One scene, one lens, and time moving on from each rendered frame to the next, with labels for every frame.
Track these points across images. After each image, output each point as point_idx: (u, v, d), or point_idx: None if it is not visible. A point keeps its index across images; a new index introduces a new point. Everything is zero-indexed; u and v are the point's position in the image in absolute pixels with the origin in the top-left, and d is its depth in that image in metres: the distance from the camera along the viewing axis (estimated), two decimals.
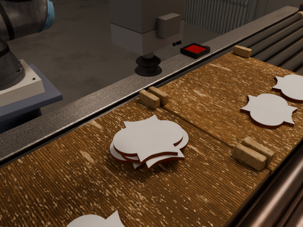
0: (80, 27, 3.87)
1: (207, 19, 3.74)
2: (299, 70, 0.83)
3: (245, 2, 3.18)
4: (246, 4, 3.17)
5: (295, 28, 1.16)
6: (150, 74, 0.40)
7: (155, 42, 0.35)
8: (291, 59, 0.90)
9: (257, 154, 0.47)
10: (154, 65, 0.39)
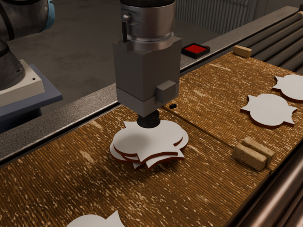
0: (80, 27, 3.87)
1: (207, 19, 3.74)
2: (299, 70, 0.83)
3: (245, 2, 3.18)
4: (246, 4, 3.17)
5: (295, 28, 1.16)
6: (150, 126, 0.46)
7: (154, 105, 0.41)
8: (291, 59, 0.90)
9: (257, 154, 0.47)
10: (154, 120, 0.45)
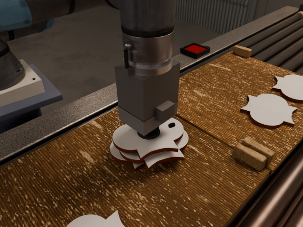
0: (80, 27, 3.87)
1: (207, 19, 3.74)
2: (299, 70, 0.83)
3: (245, 2, 3.18)
4: (246, 4, 3.17)
5: (295, 28, 1.16)
6: (150, 137, 0.47)
7: (154, 124, 0.44)
8: (291, 59, 0.90)
9: (257, 154, 0.47)
10: (153, 131, 0.47)
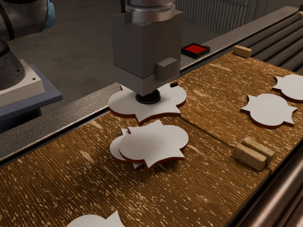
0: (80, 27, 3.87)
1: (207, 19, 3.74)
2: (299, 70, 0.83)
3: (245, 2, 3.18)
4: (246, 4, 3.17)
5: (295, 28, 1.16)
6: (150, 102, 0.43)
7: (154, 83, 0.39)
8: (291, 59, 0.90)
9: (257, 154, 0.47)
10: (154, 94, 0.42)
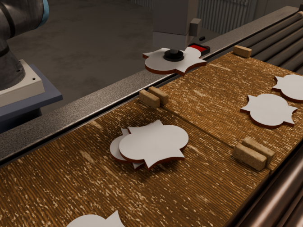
0: (80, 27, 3.87)
1: (207, 19, 3.74)
2: (299, 70, 0.83)
3: (245, 2, 3.18)
4: (246, 4, 3.17)
5: (295, 28, 1.16)
6: (179, 59, 0.53)
7: (188, 40, 0.50)
8: (291, 59, 0.90)
9: (257, 154, 0.47)
10: (182, 52, 0.53)
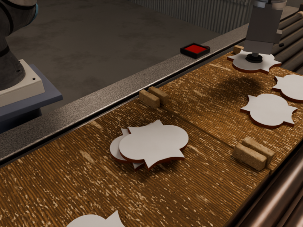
0: (80, 27, 3.87)
1: (207, 19, 3.74)
2: (299, 70, 0.83)
3: (245, 2, 3.18)
4: (246, 4, 3.17)
5: (295, 28, 1.16)
6: (260, 61, 0.67)
7: None
8: (291, 59, 0.90)
9: (257, 154, 0.47)
10: None
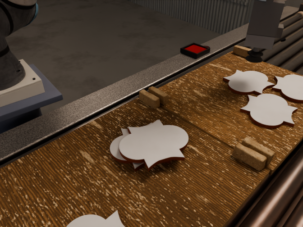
0: (80, 27, 3.87)
1: (207, 19, 3.74)
2: (299, 70, 0.83)
3: (245, 2, 3.18)
4: (246, 4, 3.17)
5: (295, 28, 1.16)
6: (260, 60, 0.67)
7: None
8: (291, 59, 0.90)
9: (257, 154, 0.47)
10: (263, 55, 0.67)
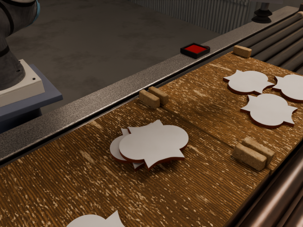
0: (80, 27, 3.87)
1: (207, 19, 3.74)
2: (299, 70, 0.83)
3: (245, 2, 3.18)
4: (246, 4, 3.17)
5: (295, 28, 1.16)
6: (268, 21, 0.58)
7: None
8: (291, 59, 0.90)
9: (257, 154, 0.47)
10: (272, 15, 0.57)
